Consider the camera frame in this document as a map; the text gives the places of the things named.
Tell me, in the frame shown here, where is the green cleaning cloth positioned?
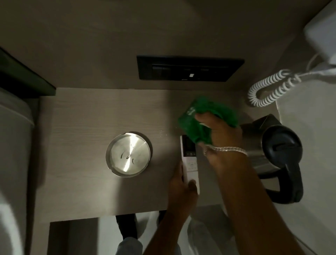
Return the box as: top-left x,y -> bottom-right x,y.
177,95 -> 240,145

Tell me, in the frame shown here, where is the grey trouser leg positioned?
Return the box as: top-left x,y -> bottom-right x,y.
187,217 -> 238,255
116,236 -> 144,255

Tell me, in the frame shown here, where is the dark bed headboard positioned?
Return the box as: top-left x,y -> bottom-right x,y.
0,47 -> 57,99

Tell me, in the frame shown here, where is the white remote control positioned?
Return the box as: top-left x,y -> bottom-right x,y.
180,134 -> 201,195

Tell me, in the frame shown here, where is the person's right forearm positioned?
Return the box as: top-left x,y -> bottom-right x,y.
209,155 -> 307,255

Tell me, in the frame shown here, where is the black wall switch panel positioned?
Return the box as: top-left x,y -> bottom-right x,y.
136,55 -> 245,82

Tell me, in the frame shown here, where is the person's right hand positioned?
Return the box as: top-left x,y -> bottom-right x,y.
195,111 -> 249,169

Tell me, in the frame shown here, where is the round steel ashtray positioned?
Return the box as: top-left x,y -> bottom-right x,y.
105,132 -> 153,178

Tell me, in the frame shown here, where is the steel kettle with black handle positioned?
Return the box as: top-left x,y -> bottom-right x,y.
240,114 -> 304,205

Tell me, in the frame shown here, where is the white bed mattress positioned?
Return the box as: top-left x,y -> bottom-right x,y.
0,87 -> 35,255

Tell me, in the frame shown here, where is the white coiled telephone cord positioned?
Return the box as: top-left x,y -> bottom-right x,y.
247,64 -> 336,108

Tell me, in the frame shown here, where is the person's left forearm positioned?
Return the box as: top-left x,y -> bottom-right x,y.
142,210 -> 195,255

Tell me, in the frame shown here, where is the person's left hand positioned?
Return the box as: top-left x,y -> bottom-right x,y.
168,160 -> 199,219

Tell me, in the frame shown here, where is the silver chain bracelet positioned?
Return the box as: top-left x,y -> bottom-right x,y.
203,144 -> 249,158

